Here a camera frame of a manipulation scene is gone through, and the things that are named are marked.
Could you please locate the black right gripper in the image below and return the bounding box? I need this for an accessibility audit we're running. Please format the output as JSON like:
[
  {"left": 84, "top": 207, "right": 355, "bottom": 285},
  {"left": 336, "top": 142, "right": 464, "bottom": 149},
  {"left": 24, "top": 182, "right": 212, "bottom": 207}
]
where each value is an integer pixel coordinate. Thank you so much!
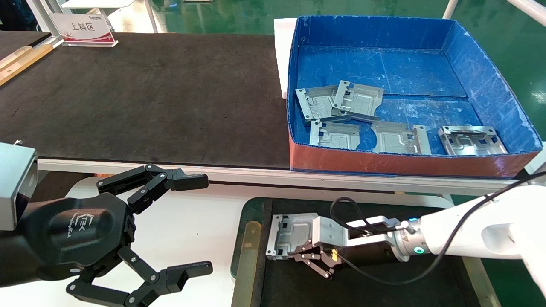
[{"left": 291, "top": 243, "right": 397, "bottom": 280}]

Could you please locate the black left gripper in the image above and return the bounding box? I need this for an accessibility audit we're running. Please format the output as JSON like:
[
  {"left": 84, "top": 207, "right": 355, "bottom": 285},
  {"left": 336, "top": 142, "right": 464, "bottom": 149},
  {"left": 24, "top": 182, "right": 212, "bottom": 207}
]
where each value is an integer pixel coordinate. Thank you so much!
[{"left": 19, "top": 163, "right": 213, "bottom": 307}]

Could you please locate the stamped grey metal plate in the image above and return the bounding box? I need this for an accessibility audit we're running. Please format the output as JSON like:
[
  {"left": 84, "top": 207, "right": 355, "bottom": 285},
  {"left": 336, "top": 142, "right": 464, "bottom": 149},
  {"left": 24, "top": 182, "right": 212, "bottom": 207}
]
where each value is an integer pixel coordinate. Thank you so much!
[
  {"left": 438, "top": 125, "right": 509, "bottom": 156},
  {"left": 309, "top": 120, "right": 360, "bottom": 150},
  {"left": 295, "top": 85, "right": 342, "bottom": 127},
  {"left": 370, "top": 121, "right": 432, "bottom": 155},
  {"left": 266, "top": 213, "right": 320, "bottom": 261},
  {"left": 331, "top": 80, "right": 384, "bottom": 123}
]

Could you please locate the white work table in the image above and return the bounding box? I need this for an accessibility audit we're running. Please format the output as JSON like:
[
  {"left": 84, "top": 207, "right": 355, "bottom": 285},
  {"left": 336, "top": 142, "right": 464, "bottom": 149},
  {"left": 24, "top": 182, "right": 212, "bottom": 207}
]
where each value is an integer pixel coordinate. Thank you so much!
[{"left": 0, "top": 176, "right": 458, "bottom": 307}]

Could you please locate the brass metal strip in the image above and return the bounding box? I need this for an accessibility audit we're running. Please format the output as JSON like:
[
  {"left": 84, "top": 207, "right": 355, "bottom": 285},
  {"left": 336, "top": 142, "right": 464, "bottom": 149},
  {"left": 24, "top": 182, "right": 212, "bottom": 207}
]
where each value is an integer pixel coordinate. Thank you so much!
[
  {"left": 232, "top": 221, "right": 261, "bottom": 307},
  {"left": 462, "top": 256, "right": 502, "bottom": 307}
]

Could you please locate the black tray green rim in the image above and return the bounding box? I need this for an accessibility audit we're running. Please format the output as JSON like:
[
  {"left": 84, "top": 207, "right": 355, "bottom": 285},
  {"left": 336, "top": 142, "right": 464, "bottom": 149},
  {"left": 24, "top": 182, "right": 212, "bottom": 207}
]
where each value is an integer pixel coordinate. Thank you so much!
[{"left": 232, "top": 197, "right": 502, "bottom": 307}]

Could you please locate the large black table mat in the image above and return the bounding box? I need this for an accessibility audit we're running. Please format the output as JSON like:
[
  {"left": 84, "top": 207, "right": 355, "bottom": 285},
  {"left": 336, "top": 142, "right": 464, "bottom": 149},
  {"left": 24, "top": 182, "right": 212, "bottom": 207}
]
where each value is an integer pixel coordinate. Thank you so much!
[{"left": 0, "top": 32, "right": 291, "bottom": 169}]

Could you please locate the white foam board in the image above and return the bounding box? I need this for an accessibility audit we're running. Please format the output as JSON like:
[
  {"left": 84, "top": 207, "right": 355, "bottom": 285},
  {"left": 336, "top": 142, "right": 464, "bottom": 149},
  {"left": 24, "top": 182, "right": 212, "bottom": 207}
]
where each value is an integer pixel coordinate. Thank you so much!
[{"left": 274, "top": 18, "right": 298, "bottom": 99}]

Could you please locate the blue box orange outside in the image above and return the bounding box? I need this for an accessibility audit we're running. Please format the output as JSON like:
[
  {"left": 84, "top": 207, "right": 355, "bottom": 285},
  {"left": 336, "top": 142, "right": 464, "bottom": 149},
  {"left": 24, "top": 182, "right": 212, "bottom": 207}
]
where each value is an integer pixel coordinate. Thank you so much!
[{"left": 287, "top": 16, "right": 543, "bottom": 179}]

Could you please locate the acrylic sign red stripe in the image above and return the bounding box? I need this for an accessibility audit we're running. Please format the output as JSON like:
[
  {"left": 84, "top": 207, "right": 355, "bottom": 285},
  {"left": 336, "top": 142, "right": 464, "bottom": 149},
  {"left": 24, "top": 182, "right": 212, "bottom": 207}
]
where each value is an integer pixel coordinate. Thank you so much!
[{"left": 48, "top": 13, "right": 119, "bottom": 48}]

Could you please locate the brown wooden strip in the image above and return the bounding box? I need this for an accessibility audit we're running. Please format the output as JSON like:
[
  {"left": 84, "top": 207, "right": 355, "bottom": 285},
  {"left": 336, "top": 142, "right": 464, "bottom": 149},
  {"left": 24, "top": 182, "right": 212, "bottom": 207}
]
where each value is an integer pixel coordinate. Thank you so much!
[{"left": 0, "top": 45, "right": 55, "bottom": 87}]

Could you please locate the light wooden strip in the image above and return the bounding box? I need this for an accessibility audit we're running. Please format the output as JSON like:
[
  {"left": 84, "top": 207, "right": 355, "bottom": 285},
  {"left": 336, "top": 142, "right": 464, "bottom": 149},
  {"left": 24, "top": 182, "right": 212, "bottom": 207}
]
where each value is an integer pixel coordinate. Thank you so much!
[{"left": 0, "top": 46, "right": 34, "bottom": 71}]

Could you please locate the small black table mat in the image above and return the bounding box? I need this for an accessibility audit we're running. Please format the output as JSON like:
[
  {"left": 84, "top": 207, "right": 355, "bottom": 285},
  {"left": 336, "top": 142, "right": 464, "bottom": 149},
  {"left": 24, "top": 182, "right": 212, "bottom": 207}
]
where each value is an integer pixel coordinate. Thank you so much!
[{"left": 0, "top": 31, "right": 52, "bottom": 60}]

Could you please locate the white pipe arch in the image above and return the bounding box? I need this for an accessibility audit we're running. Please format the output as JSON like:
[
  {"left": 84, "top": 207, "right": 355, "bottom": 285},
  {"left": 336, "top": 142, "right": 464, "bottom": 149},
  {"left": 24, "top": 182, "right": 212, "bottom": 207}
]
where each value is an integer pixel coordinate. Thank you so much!
[{"left": 442, "top": 0, "right": 546, "bottom": 27}]

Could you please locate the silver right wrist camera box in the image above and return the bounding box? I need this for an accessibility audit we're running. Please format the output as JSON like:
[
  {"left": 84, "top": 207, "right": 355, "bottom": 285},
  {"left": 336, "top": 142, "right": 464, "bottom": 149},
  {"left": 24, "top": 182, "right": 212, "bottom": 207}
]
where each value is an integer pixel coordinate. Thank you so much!
[{"left": 314, "top": 214, "right": 404, "bottom": 249}]

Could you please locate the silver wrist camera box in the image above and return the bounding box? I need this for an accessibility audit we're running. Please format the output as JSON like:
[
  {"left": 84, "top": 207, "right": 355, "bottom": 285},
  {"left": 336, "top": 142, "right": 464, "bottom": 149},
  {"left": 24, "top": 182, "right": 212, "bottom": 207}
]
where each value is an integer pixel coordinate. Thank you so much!
[
  {"left": 314, "top": 214, "right": 404, "bottom": 249},
  {"left": 0, "top": 143, "right": 38, "bottom": 232}
]

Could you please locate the white metal table frame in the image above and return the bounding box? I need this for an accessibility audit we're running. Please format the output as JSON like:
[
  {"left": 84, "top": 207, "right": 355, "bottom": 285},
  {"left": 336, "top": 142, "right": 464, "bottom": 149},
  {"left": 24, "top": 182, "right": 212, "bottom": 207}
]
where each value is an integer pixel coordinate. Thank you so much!
[{"left": 38, "top": 145, "right": 546, "bottom": 197}]

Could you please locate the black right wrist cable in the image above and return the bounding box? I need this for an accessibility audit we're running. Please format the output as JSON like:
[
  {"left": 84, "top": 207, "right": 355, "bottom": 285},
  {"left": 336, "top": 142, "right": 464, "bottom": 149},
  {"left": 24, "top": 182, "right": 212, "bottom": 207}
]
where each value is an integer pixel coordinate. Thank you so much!
[{"left": 331, "top": 171, "right": 546, "bottom": 286}]

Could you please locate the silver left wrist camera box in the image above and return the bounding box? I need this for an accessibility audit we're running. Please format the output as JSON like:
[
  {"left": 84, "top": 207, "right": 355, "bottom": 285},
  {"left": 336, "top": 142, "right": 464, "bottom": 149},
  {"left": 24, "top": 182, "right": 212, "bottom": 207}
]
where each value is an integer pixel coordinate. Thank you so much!
[{"left": 0, "top": 143, "right": 38, "bottom": 232}]

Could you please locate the white aluminium frame post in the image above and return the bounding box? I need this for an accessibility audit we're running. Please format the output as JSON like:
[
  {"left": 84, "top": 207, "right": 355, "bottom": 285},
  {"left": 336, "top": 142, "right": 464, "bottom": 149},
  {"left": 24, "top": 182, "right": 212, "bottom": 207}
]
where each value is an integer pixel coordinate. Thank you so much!
[{"left": 25, "top": 0, "right": 71, "bottom": 48}]

